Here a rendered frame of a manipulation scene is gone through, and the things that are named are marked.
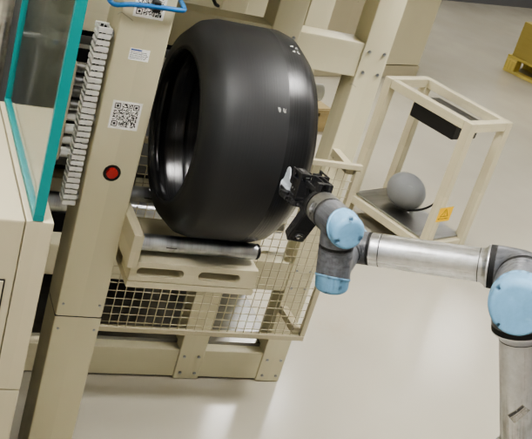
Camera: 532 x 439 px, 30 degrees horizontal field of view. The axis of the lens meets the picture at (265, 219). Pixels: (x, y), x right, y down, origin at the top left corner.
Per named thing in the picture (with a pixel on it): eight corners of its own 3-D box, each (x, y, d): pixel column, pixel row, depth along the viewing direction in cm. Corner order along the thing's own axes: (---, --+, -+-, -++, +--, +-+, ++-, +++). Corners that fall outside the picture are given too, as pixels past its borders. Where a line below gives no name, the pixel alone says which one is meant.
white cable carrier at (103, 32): (61, 204, 254) (98, 26, 234) (58, 195, 258) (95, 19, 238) (78, 205, 256) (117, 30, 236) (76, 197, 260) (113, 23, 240)
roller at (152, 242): (135, 253, 258) (138, 237, 256) (131, 244, 261) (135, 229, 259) (258, 263, 271) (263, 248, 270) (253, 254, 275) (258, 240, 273)
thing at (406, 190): (417, 266, 511) (472, 124, 478) (339, 210, 548) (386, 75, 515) (458, 258, 534) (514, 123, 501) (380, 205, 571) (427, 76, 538)
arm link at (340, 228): (330, 255, 206) (334, 217, 203) (310, 234, 215) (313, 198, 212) (364, 253, 209) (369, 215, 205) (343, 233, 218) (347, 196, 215)
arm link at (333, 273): (356, 280, 222) (362, 235, 218) (344, 300, 212) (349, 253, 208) (322, 273, 224) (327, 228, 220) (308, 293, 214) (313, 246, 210)
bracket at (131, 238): (126, 268, 255) (134, 234, 251) (99, 196, 287) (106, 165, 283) (138, 269, 256) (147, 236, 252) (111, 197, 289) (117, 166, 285)
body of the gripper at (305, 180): (320, 169, 229) (342, 187, 219) (311, 204, 232) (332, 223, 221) (291, 165, 226) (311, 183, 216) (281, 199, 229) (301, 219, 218)
